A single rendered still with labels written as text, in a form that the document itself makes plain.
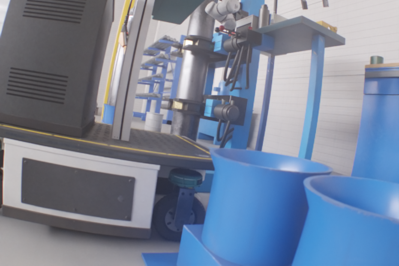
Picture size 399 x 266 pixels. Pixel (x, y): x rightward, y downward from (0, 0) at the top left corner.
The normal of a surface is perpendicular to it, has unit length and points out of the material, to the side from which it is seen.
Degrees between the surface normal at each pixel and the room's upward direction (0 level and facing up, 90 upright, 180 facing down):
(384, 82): 90
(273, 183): 116
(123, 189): 90
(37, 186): 90
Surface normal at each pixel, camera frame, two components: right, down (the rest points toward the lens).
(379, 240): -0.66, 0.33
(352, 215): -0.81, 0.32
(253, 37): 0.36, 0.04
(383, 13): -0.92, -0.15
